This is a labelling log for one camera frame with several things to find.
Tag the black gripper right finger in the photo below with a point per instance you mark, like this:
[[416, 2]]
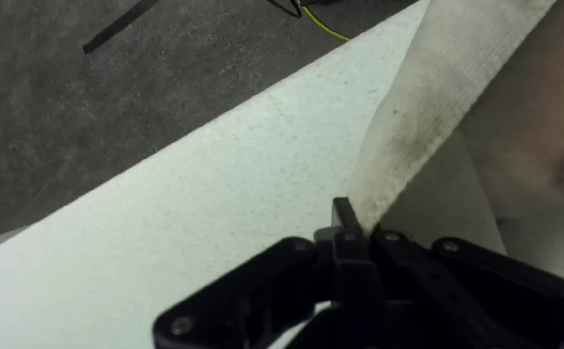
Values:
[[449, 312]]

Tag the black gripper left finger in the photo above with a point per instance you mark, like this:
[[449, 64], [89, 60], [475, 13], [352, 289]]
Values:
[[356, 289]]

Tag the beige stained towel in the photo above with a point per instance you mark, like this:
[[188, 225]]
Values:
[[469, 137]]

